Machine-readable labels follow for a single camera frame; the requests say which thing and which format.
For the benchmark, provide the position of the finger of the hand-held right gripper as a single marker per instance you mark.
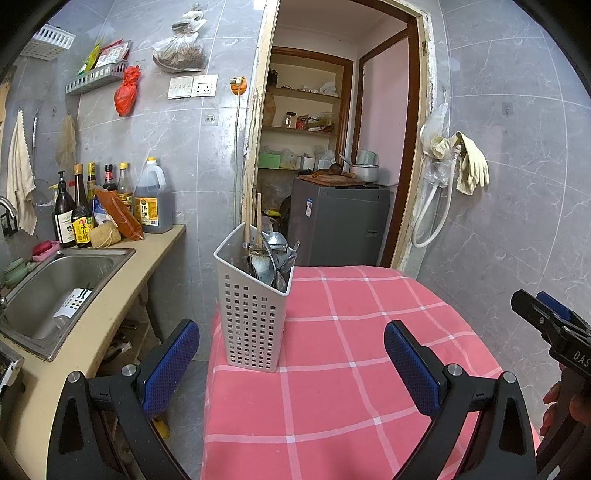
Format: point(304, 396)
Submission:
point(538, 318)
point(556, 307)

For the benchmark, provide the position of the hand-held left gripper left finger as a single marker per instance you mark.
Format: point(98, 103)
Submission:
point(171, 367)

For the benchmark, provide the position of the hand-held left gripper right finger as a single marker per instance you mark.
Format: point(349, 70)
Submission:
point(411, 367)

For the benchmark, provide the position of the white perforated utensil basket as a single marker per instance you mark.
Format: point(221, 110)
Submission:
point(251, 323)

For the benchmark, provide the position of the metal peeler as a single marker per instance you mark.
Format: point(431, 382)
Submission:
point(293, 251)

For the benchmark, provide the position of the person's right hand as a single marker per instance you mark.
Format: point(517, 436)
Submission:
point(551, 406)

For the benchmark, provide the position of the yellow slipper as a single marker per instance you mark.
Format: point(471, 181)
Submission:
point(161, 427)

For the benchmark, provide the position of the pink checked tablecloth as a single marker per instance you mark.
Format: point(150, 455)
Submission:
point(346, 406)

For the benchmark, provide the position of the beige kitchen counter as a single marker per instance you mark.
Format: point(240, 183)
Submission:
point(143, 258)

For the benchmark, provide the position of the white perforated sink insert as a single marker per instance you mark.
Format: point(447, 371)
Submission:
point(71, 302)

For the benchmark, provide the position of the stainless steel sink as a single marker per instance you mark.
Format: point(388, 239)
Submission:
point(51, 286)

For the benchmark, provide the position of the beige tied bundle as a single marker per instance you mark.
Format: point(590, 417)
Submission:
point(105, 236)

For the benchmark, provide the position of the orange red packet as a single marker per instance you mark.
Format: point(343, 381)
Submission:
point(122, 217)

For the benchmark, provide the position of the grey washing machine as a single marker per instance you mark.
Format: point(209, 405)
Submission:
point(341, 221)

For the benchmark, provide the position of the large oil jug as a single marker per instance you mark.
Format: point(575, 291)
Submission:
point(153, 203)

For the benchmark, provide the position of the cream rubber gloves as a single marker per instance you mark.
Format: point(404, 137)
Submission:
point(473, 161)

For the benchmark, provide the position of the dark soy sauce bottle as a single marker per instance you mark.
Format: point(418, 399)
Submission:
point(82, 221)

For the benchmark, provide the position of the pink soap dish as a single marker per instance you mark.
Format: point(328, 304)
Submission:
point(45, 250)

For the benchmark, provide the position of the blue white packet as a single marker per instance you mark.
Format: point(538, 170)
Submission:
point(100, 210)

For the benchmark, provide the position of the green teapot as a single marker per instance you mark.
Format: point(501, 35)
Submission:
point(17, 272)

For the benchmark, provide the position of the dark pump bottle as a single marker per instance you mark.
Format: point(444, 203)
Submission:
point(64, 217)

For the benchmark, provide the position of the yellow capped sauce bottle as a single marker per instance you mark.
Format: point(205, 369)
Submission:
point(124, 184)

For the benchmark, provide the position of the metal pot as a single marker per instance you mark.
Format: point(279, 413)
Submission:
point(364, 174)

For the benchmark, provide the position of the red capped sauce bottle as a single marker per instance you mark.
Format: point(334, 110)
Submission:
point(110, 177)

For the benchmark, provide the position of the wooden cutting board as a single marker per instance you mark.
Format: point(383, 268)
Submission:
point(330, 179)

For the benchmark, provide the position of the yellow labelled sauce bottle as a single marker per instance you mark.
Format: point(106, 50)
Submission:
point(91, 177)

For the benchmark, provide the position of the green cup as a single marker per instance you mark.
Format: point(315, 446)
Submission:
point(367, 157)

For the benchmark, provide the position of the clear hanging plastic bag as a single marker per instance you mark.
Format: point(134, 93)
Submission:
point(431, 131)

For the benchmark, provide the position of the metal faucet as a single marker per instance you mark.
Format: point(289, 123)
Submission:
point(9, 207)

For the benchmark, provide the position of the green box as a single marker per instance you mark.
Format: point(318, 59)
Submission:
point(270, 160)

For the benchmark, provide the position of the beige dish towel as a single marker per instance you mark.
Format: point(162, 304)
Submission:
point(19, 180)

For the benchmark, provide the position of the hanging loofah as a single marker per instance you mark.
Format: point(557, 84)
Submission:
point(67, 145)

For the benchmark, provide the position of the glass jar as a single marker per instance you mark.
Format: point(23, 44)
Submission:
point(290, 119)

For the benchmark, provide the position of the red plastic bag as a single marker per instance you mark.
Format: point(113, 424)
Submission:
point(125, 94)

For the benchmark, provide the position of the clear bag of dried goods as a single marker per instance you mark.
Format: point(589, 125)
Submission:
point(180, 50)

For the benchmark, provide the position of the red seasoning packet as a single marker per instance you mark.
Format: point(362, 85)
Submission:
point(113, 54)

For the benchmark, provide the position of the green seasoning packet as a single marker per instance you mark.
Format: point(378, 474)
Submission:
point(91, 57)

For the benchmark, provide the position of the worn white door frame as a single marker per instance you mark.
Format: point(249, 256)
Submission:
point(251, 115)

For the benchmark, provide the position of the white light switch panel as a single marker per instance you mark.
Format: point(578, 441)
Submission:
point(180, 87)

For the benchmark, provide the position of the wooden wall shelf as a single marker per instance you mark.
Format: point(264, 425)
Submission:
point(304, 94)

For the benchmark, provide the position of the grey wall rack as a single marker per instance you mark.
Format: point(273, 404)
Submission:
point(94, 78)

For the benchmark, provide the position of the white plastic wall basket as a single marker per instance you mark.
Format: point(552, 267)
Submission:
point(51, 40)

